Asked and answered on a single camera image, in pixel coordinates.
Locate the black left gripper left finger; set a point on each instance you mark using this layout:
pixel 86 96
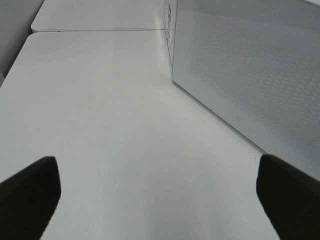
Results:
pixel 28 200

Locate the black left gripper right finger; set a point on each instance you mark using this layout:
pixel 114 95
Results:
pixel 290 199

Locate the white microwave door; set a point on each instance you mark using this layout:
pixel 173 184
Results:
pixel 256 64

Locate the white microwave oven body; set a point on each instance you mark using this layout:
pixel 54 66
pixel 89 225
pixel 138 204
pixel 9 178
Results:
pixel 169 24

